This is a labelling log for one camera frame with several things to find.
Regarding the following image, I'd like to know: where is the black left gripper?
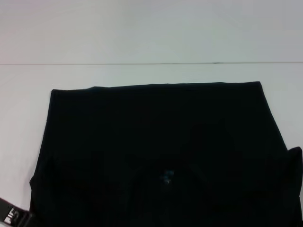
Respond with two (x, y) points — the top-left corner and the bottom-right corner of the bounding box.
(0, 197), (34, 227)

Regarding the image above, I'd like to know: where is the black T-shirt with FREE print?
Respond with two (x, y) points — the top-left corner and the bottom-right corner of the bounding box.
(28, 81), (303, 227)

